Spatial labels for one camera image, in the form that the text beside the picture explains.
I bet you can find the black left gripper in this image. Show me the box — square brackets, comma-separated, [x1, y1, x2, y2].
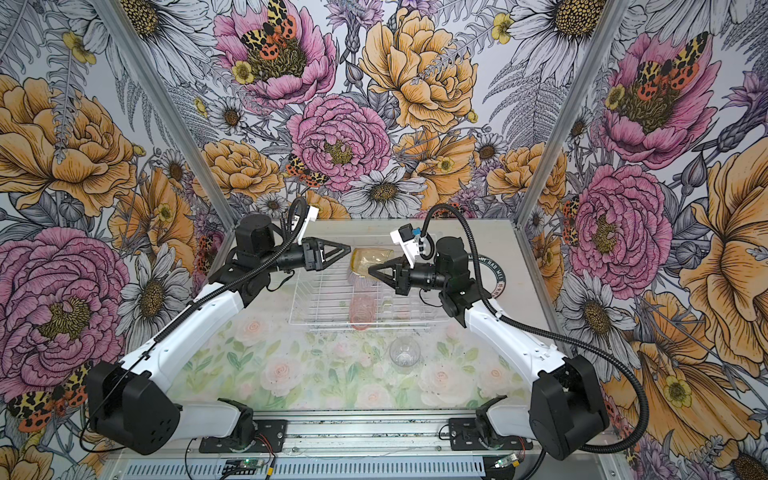
[262, 235, 353, 272]

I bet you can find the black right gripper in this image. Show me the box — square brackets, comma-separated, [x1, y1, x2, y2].
[369, 255, 450, 296]

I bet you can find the yellow glass cup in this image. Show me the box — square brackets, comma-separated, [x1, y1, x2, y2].
[350, 247, 395, 279]

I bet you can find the pink glass cup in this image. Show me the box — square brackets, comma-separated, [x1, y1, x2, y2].
[349, 291, 377, 331]

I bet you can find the clear glass cup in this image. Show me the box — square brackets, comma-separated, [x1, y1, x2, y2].
[389, 336, 421, 368]

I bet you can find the white plate green band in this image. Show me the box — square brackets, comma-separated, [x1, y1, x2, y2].
[479, 255, 507, 298]

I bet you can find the white ceramic bowl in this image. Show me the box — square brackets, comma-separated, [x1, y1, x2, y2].
[347, 272, 374, 293]

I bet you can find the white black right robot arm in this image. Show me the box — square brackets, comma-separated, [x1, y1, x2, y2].
[368, 227, 609, 460]

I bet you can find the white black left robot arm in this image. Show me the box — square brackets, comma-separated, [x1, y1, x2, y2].
[85, 214, 351, 455]

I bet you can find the green circuit board right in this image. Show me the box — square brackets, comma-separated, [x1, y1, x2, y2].
[493, 453, 520, 469]

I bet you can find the green circuit board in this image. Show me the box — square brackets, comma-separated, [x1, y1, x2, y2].
[493, 453, 520, 469]
[220, 459, 276, 480]

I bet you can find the green circuit board left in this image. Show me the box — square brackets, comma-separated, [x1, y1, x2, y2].
[220, 459, 276, 480]

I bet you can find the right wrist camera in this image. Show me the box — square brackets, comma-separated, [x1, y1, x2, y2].
[390, 223, 434, 268]

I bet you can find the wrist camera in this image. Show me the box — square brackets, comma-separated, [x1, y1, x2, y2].
[292, 205, 319, 231]
[390, 223, 434, 268]

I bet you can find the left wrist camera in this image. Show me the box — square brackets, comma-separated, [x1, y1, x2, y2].
[292, 205, 319, 231]

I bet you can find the white wire dish rack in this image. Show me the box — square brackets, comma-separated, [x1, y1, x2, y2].
[289, 253, 449, 330]

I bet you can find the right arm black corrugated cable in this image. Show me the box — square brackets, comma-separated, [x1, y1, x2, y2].
[419, 203, 650, 480]

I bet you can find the aluminium front rail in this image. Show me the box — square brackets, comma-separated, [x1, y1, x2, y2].
[107, 409, 601, 463]

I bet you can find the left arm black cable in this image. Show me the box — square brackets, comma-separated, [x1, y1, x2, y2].
[77, 197, 310, 454]

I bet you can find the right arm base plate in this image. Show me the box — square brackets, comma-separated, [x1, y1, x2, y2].
[447, 418, 533, 451]

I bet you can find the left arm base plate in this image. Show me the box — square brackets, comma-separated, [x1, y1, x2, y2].
[199, 419, 288, 454]

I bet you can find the aluminium corner frame post left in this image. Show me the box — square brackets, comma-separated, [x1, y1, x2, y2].
[94, 1, 237, 231]

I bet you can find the aluminium corner frame post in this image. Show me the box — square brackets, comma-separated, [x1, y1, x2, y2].
[94, 1, 237, 231]
[515, 0, 630, 230]

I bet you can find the aluminium corner frame post right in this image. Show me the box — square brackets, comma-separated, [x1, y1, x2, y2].
[515, 0, 630, 230]

